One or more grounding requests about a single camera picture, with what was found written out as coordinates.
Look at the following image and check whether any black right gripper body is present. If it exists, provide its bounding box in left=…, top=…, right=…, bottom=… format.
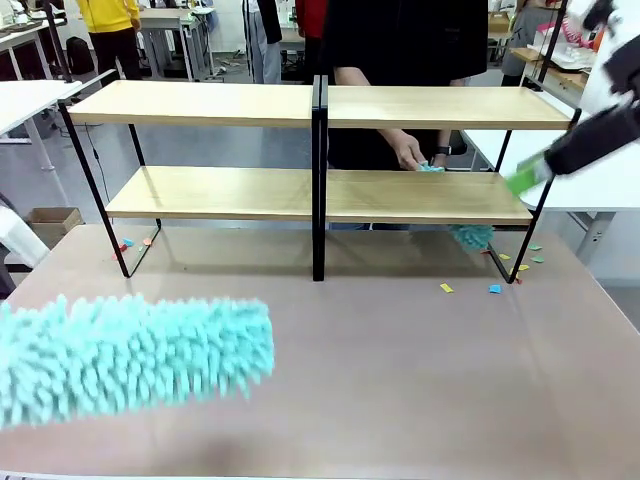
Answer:
left=544, top=97, right=640, bottom=176

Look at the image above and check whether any teal microfibre duster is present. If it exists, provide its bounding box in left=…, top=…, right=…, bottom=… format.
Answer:
left=449, top=223, right=496, bottom=253
left=0, top=293, right=276, bottom=431

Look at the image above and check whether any person right forearm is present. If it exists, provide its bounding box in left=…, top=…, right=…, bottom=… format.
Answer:
left=333, top=65, right=409, bottom=146

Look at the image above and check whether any person right hand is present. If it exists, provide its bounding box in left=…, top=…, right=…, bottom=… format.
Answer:
left=392, top=130, right=426, bottom=171

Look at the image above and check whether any black stand pole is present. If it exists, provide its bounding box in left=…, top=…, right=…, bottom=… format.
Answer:
left=532, top=0, right=571, bottom=94
left=42, top=0, right=76, bottom=84

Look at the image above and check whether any bystander in grey clothes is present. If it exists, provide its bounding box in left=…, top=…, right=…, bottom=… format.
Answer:
left=499, top=0, right=551, bottom=89

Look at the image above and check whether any person torso black shirt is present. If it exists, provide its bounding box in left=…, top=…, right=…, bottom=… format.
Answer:
left=319, top=0, right=489, bottom=171

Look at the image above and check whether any bystander in red top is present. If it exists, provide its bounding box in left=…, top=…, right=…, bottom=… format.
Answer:
left=294, top=0, right=326, bottom=84

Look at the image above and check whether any bystander in black coat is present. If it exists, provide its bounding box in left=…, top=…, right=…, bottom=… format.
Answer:
left=241, top=0, right=284, bottom=85

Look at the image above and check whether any bystander in yellow jacket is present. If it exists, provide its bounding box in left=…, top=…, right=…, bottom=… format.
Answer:
left=74, top=0, right=144, bottom=81

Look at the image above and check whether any black backpack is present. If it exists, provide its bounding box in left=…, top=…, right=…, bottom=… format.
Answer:
left=65, top=35, right=96, bottom=76

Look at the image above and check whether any cardboard box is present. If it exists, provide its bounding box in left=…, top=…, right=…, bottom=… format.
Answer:
left=24, top=207, right=84, bottom=249

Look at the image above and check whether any wooden two-tier shelf black frame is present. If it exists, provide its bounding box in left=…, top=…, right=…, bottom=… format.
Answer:
left=319, top=74, right=584, bottom=285
left=57, top=79, right=321, bottom=281

